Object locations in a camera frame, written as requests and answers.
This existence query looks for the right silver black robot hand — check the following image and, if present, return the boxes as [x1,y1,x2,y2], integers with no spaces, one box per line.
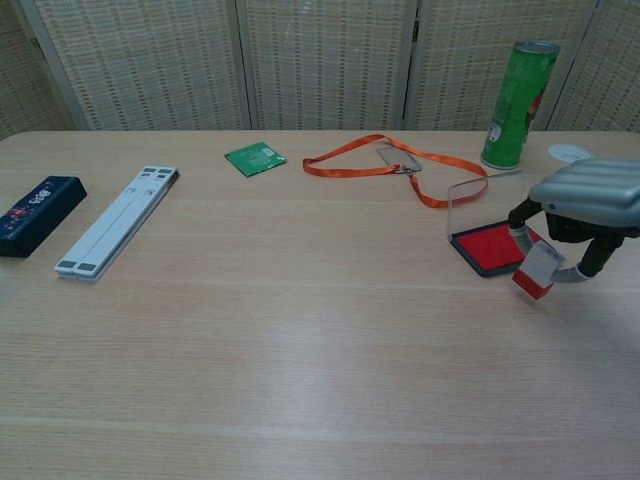
[507,158,640,286]

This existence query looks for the red and white stamp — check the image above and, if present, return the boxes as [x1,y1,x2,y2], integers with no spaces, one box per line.
[511,241,568,303]

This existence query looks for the red ink pad with clear lid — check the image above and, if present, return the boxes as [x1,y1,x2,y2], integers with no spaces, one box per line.
[446,169,542,279]

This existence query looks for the white round table grommet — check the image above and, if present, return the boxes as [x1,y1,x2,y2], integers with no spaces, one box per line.
[546,143,593,164]

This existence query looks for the green cylindrical chips can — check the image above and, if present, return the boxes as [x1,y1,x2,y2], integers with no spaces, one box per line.
[479,40,562,170]

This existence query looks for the clear badge holder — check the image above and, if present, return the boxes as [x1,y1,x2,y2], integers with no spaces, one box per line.
[375,145,424,175]

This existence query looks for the woven folding screen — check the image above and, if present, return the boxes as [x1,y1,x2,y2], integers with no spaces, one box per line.
[0,0,640,143]

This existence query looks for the green square packet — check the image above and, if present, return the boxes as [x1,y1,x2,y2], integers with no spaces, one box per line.
[223,141,288,179]

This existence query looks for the white folding stand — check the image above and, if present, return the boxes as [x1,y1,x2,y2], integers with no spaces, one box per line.
[52,165,181,285]

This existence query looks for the dark blue printed box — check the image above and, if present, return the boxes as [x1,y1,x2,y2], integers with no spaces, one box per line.
[0,174,89,259]

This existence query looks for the orange lanyard strap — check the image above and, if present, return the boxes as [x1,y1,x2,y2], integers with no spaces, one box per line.
[301,133,490,210]

